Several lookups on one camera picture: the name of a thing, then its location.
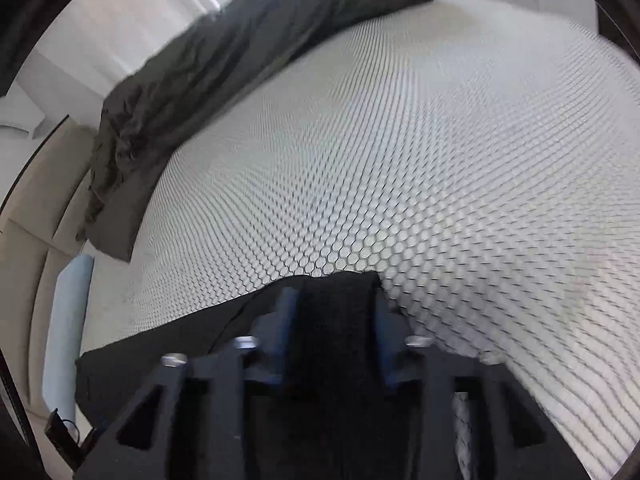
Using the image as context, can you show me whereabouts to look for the dark grey blanket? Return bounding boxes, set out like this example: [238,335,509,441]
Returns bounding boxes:
[75,0,440,263]

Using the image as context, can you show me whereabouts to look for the white patterned bed mattress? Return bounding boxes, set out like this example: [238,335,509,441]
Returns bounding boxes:
[79,0,640,480]

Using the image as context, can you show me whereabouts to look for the light blue pillow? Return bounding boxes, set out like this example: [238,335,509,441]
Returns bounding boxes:
[42,254,96,427]

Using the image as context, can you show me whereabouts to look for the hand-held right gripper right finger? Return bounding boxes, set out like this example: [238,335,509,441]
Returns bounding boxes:
[372,291,592,480]

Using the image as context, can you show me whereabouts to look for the black pants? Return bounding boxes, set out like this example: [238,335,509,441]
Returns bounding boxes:
[75,270,401,480]

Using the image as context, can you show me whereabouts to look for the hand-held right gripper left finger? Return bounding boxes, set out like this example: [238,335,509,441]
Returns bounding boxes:
[75,287,302,480]

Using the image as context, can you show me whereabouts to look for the beige padded headboard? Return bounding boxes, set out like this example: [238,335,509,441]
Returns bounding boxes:
[0,120,101,443]

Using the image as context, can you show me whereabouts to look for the black cable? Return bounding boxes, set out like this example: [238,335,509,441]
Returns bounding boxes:
[44,408,97,467]

